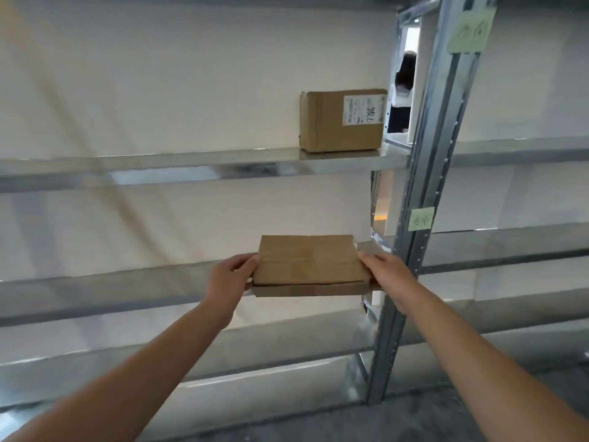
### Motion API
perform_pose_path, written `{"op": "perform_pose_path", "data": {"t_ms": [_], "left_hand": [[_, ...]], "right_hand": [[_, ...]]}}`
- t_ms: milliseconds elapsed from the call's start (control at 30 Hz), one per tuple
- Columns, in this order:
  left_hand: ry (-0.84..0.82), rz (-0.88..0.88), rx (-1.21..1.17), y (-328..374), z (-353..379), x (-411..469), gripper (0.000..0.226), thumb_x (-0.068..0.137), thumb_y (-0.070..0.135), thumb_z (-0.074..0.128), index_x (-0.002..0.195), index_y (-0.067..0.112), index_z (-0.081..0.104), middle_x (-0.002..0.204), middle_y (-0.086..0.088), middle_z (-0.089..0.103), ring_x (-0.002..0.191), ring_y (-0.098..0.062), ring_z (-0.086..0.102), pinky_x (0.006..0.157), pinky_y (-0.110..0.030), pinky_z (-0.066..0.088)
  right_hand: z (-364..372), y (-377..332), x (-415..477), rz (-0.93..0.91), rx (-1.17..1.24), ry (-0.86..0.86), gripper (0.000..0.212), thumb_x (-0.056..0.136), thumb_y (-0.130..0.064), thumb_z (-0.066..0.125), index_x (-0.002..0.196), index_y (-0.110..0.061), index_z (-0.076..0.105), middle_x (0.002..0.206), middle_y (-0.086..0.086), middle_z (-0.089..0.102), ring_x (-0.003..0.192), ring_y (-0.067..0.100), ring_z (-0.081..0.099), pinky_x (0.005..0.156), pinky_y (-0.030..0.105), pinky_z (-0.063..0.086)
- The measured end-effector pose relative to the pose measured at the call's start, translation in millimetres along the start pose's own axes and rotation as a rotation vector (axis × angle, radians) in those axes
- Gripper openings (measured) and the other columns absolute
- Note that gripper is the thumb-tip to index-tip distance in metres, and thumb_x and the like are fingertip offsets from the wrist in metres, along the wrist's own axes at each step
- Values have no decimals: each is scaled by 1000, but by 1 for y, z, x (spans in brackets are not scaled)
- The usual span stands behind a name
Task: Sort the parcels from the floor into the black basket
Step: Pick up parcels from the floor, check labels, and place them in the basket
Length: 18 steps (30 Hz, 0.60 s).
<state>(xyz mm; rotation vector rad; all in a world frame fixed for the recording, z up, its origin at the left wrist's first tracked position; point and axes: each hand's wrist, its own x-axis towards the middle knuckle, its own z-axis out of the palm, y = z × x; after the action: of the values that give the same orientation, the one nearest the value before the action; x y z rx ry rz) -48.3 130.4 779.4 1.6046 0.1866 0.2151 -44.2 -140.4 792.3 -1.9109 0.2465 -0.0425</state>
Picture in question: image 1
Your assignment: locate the cardboard parcel marked 786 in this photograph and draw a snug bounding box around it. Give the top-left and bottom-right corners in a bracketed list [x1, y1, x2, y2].
[299, 88, 389, 154]

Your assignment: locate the pale green paper label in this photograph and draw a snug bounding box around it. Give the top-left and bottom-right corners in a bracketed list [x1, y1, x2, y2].
[447, 6, 498, 55]
[407, 206, 436, 233]

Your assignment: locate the person's left forearm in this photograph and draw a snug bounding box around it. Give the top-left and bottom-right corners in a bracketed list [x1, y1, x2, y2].
[0, 298, 236, 442]

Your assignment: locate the grey metal shelf rack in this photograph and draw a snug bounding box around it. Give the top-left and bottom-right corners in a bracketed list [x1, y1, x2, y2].
[0, 0, 589, 428]

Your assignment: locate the cardboard parcel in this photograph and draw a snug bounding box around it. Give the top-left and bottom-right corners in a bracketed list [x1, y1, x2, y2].
[250, 234, 373, 299]

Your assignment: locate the person's right hand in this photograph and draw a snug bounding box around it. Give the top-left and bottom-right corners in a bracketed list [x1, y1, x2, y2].
[356, 250, 417, 314]

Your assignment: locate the person's left hand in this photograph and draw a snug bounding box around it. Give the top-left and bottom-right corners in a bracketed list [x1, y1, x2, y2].
[204, 252, 260, 318]

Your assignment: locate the person's right forearm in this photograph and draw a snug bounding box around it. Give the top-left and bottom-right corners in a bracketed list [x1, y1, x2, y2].
[395, 282, 589, 442]

